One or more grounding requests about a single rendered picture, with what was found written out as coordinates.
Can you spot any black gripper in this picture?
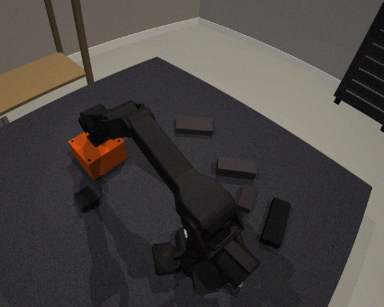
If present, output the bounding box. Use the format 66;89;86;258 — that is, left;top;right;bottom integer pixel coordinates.
152;238;206;276

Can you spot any dark grey switch panel with green rocker switches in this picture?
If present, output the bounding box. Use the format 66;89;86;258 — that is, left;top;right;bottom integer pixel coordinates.
175;227;191;278

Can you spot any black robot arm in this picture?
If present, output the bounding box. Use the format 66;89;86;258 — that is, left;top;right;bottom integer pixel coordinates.
78;100;261;295

